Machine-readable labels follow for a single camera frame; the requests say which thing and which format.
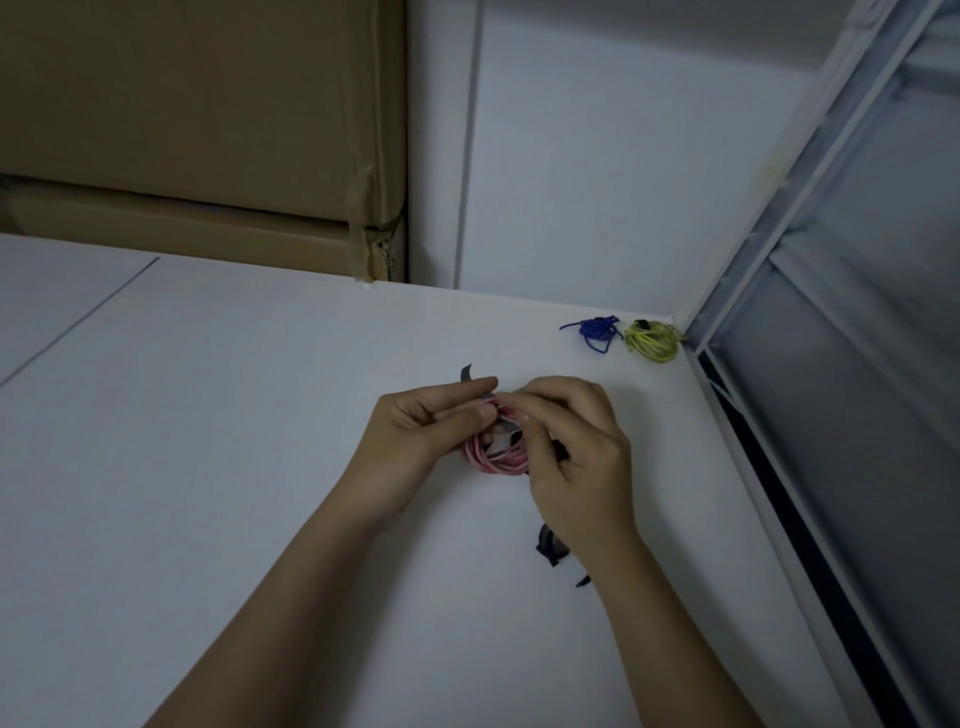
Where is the person's right hand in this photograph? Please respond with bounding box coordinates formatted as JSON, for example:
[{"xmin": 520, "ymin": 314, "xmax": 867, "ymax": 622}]
[{"xmin": 498, "ymin": 375, "xmax": 646, "ymax": 561}]

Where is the person's left hand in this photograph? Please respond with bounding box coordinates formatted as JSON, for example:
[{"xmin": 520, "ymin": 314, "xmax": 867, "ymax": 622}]
[{"xmin": 351, "ymin": 376, "xmax": 501, "ymax": 531}]

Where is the black strap tie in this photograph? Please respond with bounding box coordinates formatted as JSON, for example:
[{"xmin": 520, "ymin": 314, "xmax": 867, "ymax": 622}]
[
  {"xmin": 459, "ymin": 363, "xmax": 528, "ymax": 454},
  {"xmin": 535, "ymin": 523, "xmax": 576, "ymax": 569}
]

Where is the pink cable coil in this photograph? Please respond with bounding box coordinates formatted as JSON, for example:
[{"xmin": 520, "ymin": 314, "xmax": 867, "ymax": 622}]
[{"xmin": 464, "ymin": 399, "xmax": 532, "ymax": 479}]

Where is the person's right forearm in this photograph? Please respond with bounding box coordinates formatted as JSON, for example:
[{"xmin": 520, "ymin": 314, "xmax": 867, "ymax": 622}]
[{"xmin": 558, "ymin": 528, "xmax": 768, "ymax": 728}]

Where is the person's left forearm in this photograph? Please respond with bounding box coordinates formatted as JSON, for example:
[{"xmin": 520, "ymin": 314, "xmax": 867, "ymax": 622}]
[{"xmin": 144, "ymin": 481, "xmax": 400, "ymax": 728}]

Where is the flat brown cardboard box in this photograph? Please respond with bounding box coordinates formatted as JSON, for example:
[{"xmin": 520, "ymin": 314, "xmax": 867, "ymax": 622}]
[{"xmin": 0, "ymin": 174, "xmax": 411, "ymax": 288}]

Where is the large brown cardboard box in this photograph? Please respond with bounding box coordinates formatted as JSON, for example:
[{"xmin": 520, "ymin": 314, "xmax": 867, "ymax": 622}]
[{"xmin": 0, "ymin": 0, "xmax": 411, "ymax": 231}]

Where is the blue cable coil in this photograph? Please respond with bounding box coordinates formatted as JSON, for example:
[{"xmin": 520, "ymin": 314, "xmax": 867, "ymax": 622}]
[{"xmin": 558, "ymin": 314, "xmax": 624, "ymax": 354}]

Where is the yellow cable coil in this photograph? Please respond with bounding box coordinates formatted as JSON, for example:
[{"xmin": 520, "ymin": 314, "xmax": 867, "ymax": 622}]
[{"xmin": 623, "ymin": 318, "xmax": 685, "ymax": 366}]

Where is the white window frame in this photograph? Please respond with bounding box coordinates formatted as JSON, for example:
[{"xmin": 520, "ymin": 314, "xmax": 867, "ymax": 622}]
[{"xmin": 673, "ymin": 0, "xmax": 960, "ymax": 728}]

